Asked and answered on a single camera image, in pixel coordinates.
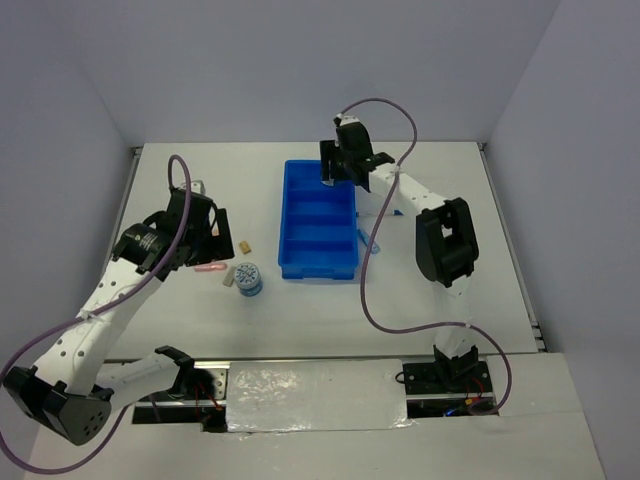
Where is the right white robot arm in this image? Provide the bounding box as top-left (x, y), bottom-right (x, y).
top-left (320, 111), bottom-right (479, 391)

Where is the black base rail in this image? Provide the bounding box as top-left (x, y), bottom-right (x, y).
top-left (132, 358), bottom-right (500, 434)

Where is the grey eraser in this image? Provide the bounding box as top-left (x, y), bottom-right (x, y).
top-left (222, 267), bottom-right (236, 287)

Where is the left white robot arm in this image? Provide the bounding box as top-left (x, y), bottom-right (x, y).
top-left (3, 180), bottom-right (234, 446)

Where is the blue plastic cap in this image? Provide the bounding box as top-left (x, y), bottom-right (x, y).
top-left (357, 228), bottom-right (380, 255)

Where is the silver foil plate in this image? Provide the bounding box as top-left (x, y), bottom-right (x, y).
top-left (226, 359), bottom-right (411, 433)

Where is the yellow eraser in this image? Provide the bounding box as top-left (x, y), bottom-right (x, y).
top-left (239, 241), bottom-right (251, 254)

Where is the blue compartment tray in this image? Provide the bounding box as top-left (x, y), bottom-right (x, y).
top-left (278, 160), bottom-right (359, 280)

